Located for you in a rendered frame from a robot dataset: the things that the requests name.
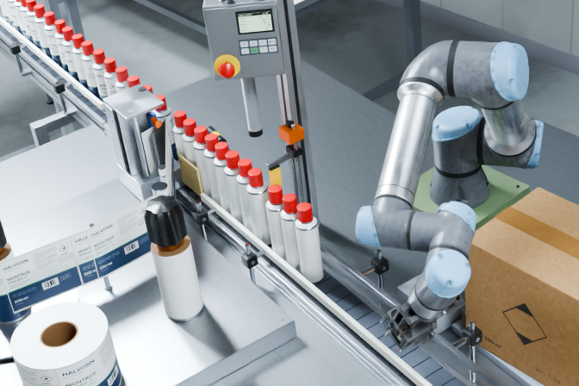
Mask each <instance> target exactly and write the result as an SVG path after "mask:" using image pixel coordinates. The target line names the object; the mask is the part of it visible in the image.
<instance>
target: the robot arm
mask: <svg viewBox="0 0 579 386"><path fill-rule="evenodd" d="M528 82H529V65H528V58H527V54H526V50H525V49H524V47H523V46H521V45H519V44H514V43H509V42H505V41H503V42H480V41H460V40H443V41H441V42H438V43H435V44H433V45H431V46H429V47H428V48H426V49H425V50H424V51H422V52H421V53H420V54H419V55H418V56H417V57H416V58H415V59H414V60H413V61H412V62H411V63H410V65H409V66H408V68H407V69H406V71H405V72H404V73H403V75H402V79H401V81H400V83H399V87H398V91H397V96H398V99H399V100H400V104H399V108H398V110H397V114H396V118H395V124H394V127H393V130H392V134H391V137H390V141H389V147H388V151H387V153H386V157H385V160H384V164H383V170H382V174H381V177H380V180H379V184H378V187H377V193H376V197H375V201H374V204H373V207H372V206H363V207H362V208H361V209H360V210H359V212H358V216H357V220H356V235H357V238H358V241H359V242H360V243H361V244H364V245H367V246H376V247H379V248H381V247H387V248H395V249H402V250H411V251H417V252H427V258H426V265H425V269H424V271H423V273H422V274H421V276H420V278H419V279H418V280H417V282H416V283H415V285H414V286H413V288H412V289H411V290H410V292H409V296H408V299H407V300H406V301H405V302H404V303H402V304H400V305H399V306H397V307H395V308H393V309H391V310H390V311H388V312H387V313H386V315H385V316H384V317H383V319H382V320H381V322H380V323H383V322H385V321H386V320H388V321H387V322H386V324H385V325H384V327H385V329H386V330H387V331H388V332H387V333H386V334H385V335H384V336H385V337H387V336H390V337H391V339H392V340H393V341H394V342H395V344H396V345H397V346H398V348H396V349H395V351H396V352H397V351H399V350H400V352H401V351H403V350H405V349H406V348H408V347H410V346H416V345H418V344H419V343H424V344H426V343H428V342H430V341H431V340H433V337H434V335H435V334H436V333H435V332H434V330H435V329H436V328H438V327H437V321H436V320H437V319H438V318H439V317H442V316H445V315H447V314H450V313H452V312H454V311H457V310H459V309H460V308H461V307H463V305H464V304H465V303H464V300H463V299H462V298H461V296H460V295H459V294H460V293H461V292H462V291H463V290H464V289H465V287H466V285H467V283H468V281H469V279H470V274H471V268H470V264H469V261H468V260H469V256H470V249H471V245H472V240H473V238H474V237H475V226H476V214H475V212H474V210H473V208H475V207H478V206H480V205H482V204H483V203H484V202H486V201H487V199H488V198H489V193H490V190H489V181H488V179H487V177H486V174H485V172H484V170H483V167H482V165H495V166H506V167H516V168H521V169H526V168H529V169H533V168H536V167H537V166H538V165H539V155H540V148H541V141H542V135H543V128H544V123H543V122H541V121H537V120H532V119H531V118H530V117H529V116H528V115H527V114H526V113H524V110H523V108H522V104H521V101H520V100H521V99H522V98H523V97H524V96H525V94H526V91H527V87H528ZM444 97H468V98H470V99H471V101H472V102H473V103H474V104H475V105H476V106H478V107H479V108H481V109H482V112H483V114H484V117H481V114H480V113H479V111H478V110H477V109H474V108H473V107H469V106H458V107H454V108H450V109H447V110H445V111H443V112H441V113H440V114H439V115H437V117H436V118H435V119H434V116H435V112H436V109H438V108H440V106H441V105H442V103H443V101H444ZM433 119H434V120H433ZM432 126H433V134H432V137H433V151H434V164H435V169H434V172H433V177H432V181H431V183H430V185H429V192H430V197H431V199H432V201H433V202H434V203H435V204H436V205H438V206H439V209H438V210H437V213H428V212H420V211H412V209H413V206H414V199H415V195H416V191H417V188H418V184H419V180H420V174H421V170H422V166H423V162H424V158H425V155H426V149H427V144H428V141H429V137H430V133H431V130H432ZM393 313H395V314H393ZM387 315H388V317H387Z"/></svg>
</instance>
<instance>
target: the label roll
mask: <svg viewBox="0 0 579 386"><path fill-rule="evenodd" d="M10 350H11V352H12V355H13V358H14V360H15V363H16V368H17V370H18V372H19V375H20V378H21V380H22V385H23V386H120V385H121V369H120V365H119V362H118V359H117V356H116V352H115V347H114V343H113V340H112V337H111V333H110V330H109V324H108V322H107V318H106V316H105V315H104V313H103V312H102V311H101V310H100V309H99V308H97V307H95V306H93V305H91V304H89V303H85V302H61V303H57V304H54V305H50V306H47V307H45V308H42V309H40V310H38V311H36V312H34V313H33V314H31V315H30V316H29V317H28V318H26V319H25V320H24V321H23V322H22V323H21V324H20V325H19V326H18V327H17V328H16V330H15V331H14V333H13V335H12V338H11V341H10Z"/></svg>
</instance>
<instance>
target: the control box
mask: <svg viewBox="0 0 579 386"><path fill-rule="evenodd" d="M256 9H272V14H273V20H274V27H275V32H266V33H256V34H239V33H238V27H237V22H236V15H235V12H238V11H247V10H256ZM202 10H203V15H204V20H205V25H206V30H207V36H208V41H209V51H210V56H211V61H212V66H213V72H214V76H215V80H216V81H217V80H227V79H236V78H255V77H264V76H274V75H284V73H285V72H284V65H283V52H282V45H281V38H280V31H279V24H278V18H277V5H276V3H275V1H274V0H231V1H229V2H227V3H220V2H219V0H204V1H203V6H202ZM270 37H277V43H278V50H279V53H265V54H255V55H246V56H240V48H239V42H238V40H251V39H260V38H270ZM224 62H228V63H231V64H232V65H233V66H234V68H235V73H234V75H233V76H232V77H231V78H223V77H221V76H220V75H219V72H218V68H219V66H220V64H222V63H224Z"/></svg>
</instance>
